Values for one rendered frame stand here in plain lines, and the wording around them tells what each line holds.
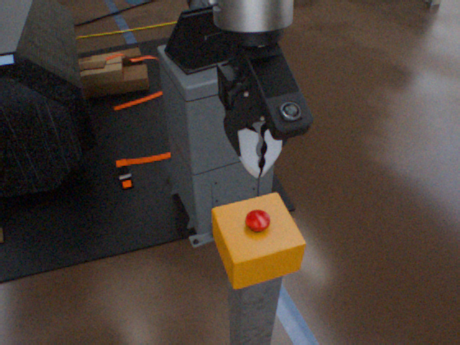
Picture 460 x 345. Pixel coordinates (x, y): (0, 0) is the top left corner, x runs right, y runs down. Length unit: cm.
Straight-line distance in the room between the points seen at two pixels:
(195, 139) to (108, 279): 80
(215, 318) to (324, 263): 58
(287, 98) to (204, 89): 102
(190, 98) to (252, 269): 93
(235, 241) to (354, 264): 139
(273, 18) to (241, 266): 35
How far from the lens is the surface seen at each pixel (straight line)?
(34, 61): 198
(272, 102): 42
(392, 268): 200
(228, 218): 63
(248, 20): 42
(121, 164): 234
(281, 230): 62
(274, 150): 52
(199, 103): 146
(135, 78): 306
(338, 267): 192
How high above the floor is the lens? 156
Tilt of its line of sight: 43 degrees down
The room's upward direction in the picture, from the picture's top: straight up
